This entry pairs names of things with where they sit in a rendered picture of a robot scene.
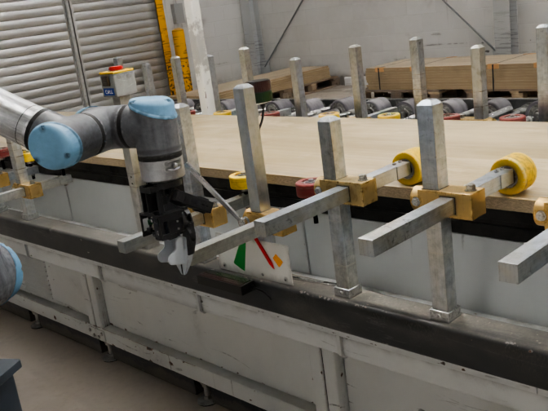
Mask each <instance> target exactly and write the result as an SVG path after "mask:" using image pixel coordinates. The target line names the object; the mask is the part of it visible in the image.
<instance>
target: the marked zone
mask: <svg viewBox="0 0 548 411"><path fill-rule="evenodd" d="M234 263H235V264H236V265H237V266H238V267H239V268H241V269H242V270H245V243H244V244H242V245H239V246H238V250H237V252H236V257H235V260H234Z"/></svg>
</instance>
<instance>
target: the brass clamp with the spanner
mask: <svg viewBox="0 0 548 411"><path fill-rule="evenodd" d="M278 210H279V209H276V208H271V209H269V210H265V211H264V212H261V213H260V212H254V211H251V210H250V208H248V209H246V210H245V212H244V214H243V217H247V218H248V219H249V220H250V223H251V222H253V221H254V220H256V219H259V218H262V217H263V216H266V215H268V214H271V213H273V212H276V211H278ZM296 231H297V225H296V224H295V225H294V226H292V227H290V228H286V229H285V230H283V231H280V232H278V233H275V234H273V236H282V237H283V236H287V235H289V234H290V233H292V232H296Z"/></svg>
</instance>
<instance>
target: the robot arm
mask: <svg viewBox="0 0 548 411"><path fill-rule="evenodd" d="M177 116H178V114H177V112H176V111H175V103H174V101H173V100H172V99H171V98H170V97H167V96H159V95H154V96H142V97H136V98H133V99H130V100H129V103H128V104H121V105H110V106H100V107H99V106H89V107H86V108H82V109H80V110H79V111H77V112H76V113H75V114H74V115H71V116H68V117H66V116H64V115H62V114H60V113H57V112H55V111H53V110H50V109H49V108H43V107H41V106H39V105H37V104H34V103H32V102H30V101H28V100H26V99H23V98H21V97H19V96H17V95H14V94H12V93H11V92H8V91H5V90H3V89H2V88H0V136H2V137H4V138H6V139H9V140H10V141H12V142H14V143H16V144H19V145H21V146H23V147H25V148H26V149H27V150H29V151H30V154H31V156H32V157H33V159H34V160H35V161H36V162H37V163H38V164H39V165H40V166H42V167H44V168H46V169H49V170H60V169H66V168H69V167H71V166H74V165H75V164H76V163H78V162H80V161H84V160H86V159H87V158H90V157H93V156H96V155H99V154H101V153H102V152H106V151H108V150H111V149H121V148H136V150H137V155H138V160H139V169H140V174H141V179H142V181H144V182H145V183H147V184H145V185H141V186H139V190H140V196H141V201H142V206H143V211H144V212H141V213H139V217H140V222H141V228H142V233H143V237H145V236H148V235H151V234H152V236H154V237H156V240H158V241H164V248H163V249H162V250H161V251H160V253H159V254H158V256H157V257H158V260H159V261H160V262H161V263H169V264H170V265H177V267H178V269H179V271H180V273H181V274H182V275H186V274H187V273H188V269H189V268H190V265H191V262H192V257H193V254H194V253H195V246H196V232H195V228H194V222H193V221H192V216H191V212H190V211H189V209H188V208H191V209H192V210H193V211H196V212H197V213H199V214H200V213H202V214H205V213H210V214H211V211H212V208H213V204H214V203H213V202H211V201H209V199H207V198H204V197H198V196H193V195H192V194H189V193H186V192H183V191H180V190H178V189H175V187H177V186H179V185H181V184H182V178H181V177H183V176H184V175H185V169H184V164H183V154H182V148H181V143H180V137H179V127H178V122H177ZM146 218H148V225H149V228H147V230H146V231H144V225H143V219H146ZM180 234H183V236H180ZM21 268H22V265H21V262H20V260H19V258H18V256H17V255H16V253H15V252H14V251H13V250H12V249H11V248H10V247H6V246H5V245H4V244H3V243H0V306H1V305H3V304H4V303H6V302H7V301H8V300H9V299H10V298H12V297H13V296H14V295H15V294H16V293H17V292H18V291H19V289H20V287H21V285H22V281H23V271H22V270H21Z"/></svg>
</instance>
